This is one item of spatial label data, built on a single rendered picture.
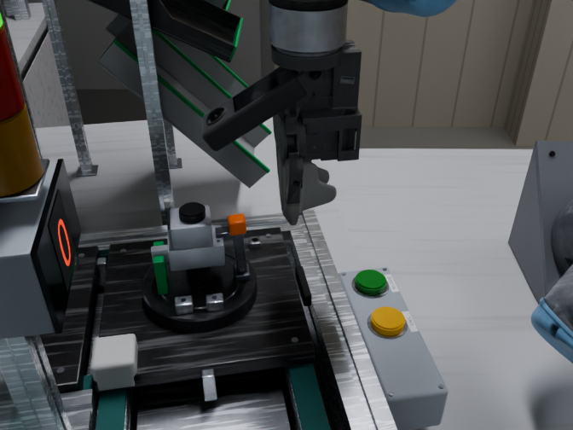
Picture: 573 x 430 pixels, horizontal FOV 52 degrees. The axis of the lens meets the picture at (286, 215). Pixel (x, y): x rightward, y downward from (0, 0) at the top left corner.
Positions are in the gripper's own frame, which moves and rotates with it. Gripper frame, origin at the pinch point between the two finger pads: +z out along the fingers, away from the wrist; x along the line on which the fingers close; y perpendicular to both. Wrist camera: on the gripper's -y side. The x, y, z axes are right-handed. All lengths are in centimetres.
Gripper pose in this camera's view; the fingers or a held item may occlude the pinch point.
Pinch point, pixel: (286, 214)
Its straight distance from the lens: 68.6
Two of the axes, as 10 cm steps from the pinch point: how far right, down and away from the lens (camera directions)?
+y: 9.9, -1.0, 1.4
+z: 0.0, 8.2, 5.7
